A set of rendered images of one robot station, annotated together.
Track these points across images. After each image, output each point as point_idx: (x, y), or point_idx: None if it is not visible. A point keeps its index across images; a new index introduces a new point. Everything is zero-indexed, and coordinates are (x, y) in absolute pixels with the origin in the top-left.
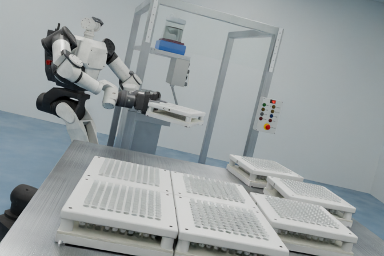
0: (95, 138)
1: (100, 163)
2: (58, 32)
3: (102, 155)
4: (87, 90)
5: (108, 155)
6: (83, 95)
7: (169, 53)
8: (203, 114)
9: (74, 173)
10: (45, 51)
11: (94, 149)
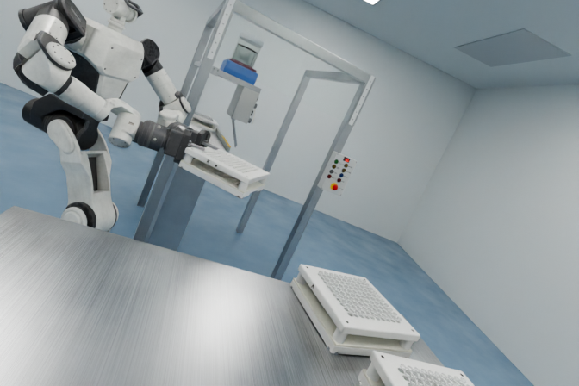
0: (106, 178)
1: None
2: (49, 3)
3: (43, 264)
4: (82, 110)
5: (61, 262)
6: None
7: (235, 78)
8: (266, 176)
9: None
10: None
11: (38, 240)
